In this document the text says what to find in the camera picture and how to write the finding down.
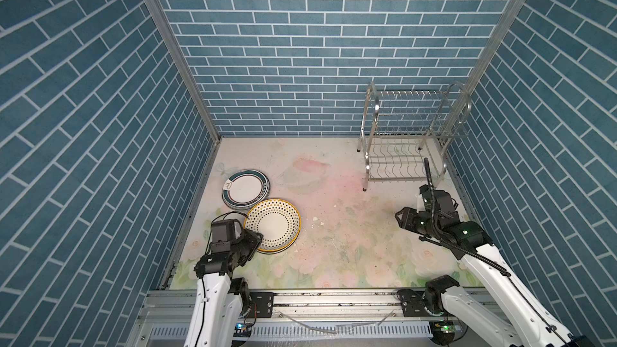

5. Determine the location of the yellow rimmed plate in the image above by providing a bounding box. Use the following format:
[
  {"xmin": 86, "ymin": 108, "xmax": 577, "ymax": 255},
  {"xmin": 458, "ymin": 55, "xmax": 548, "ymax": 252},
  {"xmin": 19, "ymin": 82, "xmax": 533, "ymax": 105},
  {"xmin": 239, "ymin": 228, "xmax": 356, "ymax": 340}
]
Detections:
[{"xmin": 244, "ymin": 199, "xmax": 301, "ymax": 255}]

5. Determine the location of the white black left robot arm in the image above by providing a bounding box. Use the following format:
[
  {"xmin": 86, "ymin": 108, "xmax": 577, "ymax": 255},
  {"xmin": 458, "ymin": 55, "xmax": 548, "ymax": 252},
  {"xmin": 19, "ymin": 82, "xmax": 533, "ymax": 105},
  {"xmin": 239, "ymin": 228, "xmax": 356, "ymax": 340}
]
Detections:
[{"xmin": 184, "ymin": 220, "xmax": 263, "ymax": 346}]

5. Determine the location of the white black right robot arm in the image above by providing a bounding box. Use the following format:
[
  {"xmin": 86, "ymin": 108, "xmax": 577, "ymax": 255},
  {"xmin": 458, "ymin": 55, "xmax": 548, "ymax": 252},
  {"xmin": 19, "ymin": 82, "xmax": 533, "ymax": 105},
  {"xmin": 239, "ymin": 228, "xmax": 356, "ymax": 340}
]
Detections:
[{"xmin": 395, "ymin": 207, "xmax": 593, "ymax": 346}]

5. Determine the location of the stainless steel dish rack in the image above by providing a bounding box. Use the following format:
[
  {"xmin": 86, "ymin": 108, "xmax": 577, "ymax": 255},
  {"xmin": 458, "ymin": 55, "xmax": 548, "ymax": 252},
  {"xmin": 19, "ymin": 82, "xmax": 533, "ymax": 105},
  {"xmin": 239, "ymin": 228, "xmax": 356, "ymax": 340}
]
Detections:
[{"xmin": 357, "ymin": 81, "xmax": 472, "ymax": 191}]

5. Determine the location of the left base circuit board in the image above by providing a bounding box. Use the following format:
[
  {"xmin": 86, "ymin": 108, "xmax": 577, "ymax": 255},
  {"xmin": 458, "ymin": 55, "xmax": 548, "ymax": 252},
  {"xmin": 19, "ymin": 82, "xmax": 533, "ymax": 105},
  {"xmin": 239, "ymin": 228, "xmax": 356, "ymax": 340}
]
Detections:
[{"xmin": 233, "ymin": 323, "xmax": 253, "ymax": 338}]

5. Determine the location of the base circuit board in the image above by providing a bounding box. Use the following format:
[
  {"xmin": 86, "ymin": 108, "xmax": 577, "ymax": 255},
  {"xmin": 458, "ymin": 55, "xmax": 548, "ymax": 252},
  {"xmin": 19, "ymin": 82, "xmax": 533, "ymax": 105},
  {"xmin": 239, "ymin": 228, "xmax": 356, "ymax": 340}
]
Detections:
[
  {"xmin": 429, "ymin": 321, "xmax": 460, "ymax": 346},
  {"xmin": 233, "ymin": 323, "xmax": 253, "ymax": 338}
]

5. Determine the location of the right base circuit board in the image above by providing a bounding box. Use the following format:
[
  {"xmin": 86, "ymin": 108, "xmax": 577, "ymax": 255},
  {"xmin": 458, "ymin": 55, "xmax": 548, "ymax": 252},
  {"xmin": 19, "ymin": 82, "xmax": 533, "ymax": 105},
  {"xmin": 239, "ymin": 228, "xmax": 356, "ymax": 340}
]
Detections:
[{"xmin": 429, "ymin": 321, "xmax": 460, "ymax": 346}]

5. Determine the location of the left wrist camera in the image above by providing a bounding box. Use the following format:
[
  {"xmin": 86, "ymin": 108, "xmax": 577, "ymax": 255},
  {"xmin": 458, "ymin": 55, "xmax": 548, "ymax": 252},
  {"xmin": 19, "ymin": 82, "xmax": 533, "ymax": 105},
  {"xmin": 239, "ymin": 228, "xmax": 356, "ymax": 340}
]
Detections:
[{"xmin": 209, "ymin": 219, "xmax": 244, "ymax": 254}]

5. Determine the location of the black corrugated right cable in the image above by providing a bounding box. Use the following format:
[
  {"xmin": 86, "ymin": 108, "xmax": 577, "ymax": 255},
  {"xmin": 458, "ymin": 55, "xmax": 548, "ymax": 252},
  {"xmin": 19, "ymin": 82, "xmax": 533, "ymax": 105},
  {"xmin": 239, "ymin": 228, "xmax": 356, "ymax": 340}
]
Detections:
[{"xmin": 418, "ymin": 156, "xmax": 512, "ymax": 278}]

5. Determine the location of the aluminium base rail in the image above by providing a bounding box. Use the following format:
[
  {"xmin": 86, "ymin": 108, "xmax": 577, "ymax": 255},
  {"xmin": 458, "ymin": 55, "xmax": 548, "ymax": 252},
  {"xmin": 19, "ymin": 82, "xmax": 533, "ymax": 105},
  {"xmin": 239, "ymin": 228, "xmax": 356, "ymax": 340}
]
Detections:
[{"xmin": 124, "ymin": 286, "xmax": 550, "ymax": 347}]

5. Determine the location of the aluminium right corner post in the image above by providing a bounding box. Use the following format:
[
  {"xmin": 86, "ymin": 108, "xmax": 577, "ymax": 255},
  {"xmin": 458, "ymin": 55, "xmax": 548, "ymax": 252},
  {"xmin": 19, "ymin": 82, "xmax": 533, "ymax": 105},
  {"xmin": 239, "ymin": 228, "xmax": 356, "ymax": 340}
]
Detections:
[{"xmin": 468, "ymin": 0, "xmax": 550, "ymax": 88}]

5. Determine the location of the aluminium corner post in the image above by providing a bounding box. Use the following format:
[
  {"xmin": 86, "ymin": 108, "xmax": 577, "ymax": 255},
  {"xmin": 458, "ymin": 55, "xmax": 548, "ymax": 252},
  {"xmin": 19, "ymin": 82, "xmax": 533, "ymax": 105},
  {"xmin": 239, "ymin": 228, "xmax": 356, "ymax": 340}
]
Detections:
[
  {"xmin": 143, "ymin": 0, "xmax": 221, "ymax": 146},
  {"xmin": 468, "ymin": 0, "xmax": 550, "ymax": 88}
]

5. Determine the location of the aluminium left corner post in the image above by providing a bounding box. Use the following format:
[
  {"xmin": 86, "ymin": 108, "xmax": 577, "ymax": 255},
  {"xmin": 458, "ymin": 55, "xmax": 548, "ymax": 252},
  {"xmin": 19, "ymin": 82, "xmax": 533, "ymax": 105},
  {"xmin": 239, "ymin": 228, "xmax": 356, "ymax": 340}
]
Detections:
[{"xmin": 143, "ymin": 0, "xmax": 221, "ymax": 146}]

